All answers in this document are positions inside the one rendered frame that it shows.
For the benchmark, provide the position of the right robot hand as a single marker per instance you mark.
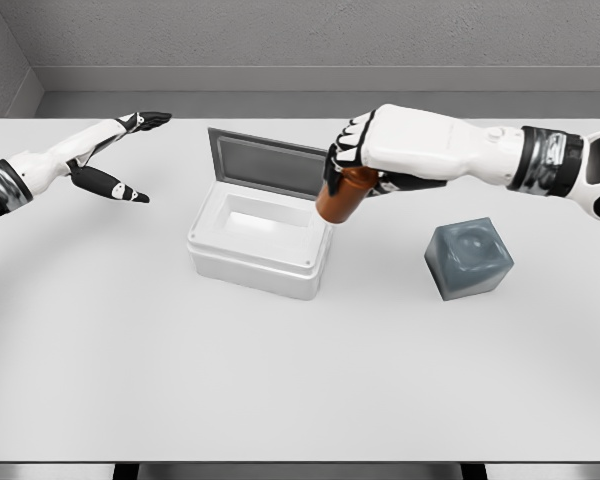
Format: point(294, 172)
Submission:
point(405, 145)

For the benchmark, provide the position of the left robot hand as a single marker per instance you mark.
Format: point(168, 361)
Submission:
point(85, 145)

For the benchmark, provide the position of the brown cylindrical bottle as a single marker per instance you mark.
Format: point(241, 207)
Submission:
point(341, 197)

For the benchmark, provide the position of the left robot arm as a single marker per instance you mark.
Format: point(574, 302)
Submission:
point(10, 180)

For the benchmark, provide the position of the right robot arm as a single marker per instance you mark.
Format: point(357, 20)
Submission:
point(545, 160)

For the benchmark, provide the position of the grey cube block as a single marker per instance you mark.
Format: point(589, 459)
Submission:
point(469, 257)

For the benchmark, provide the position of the white box with open lid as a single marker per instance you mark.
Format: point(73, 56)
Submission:
point(260, 225)

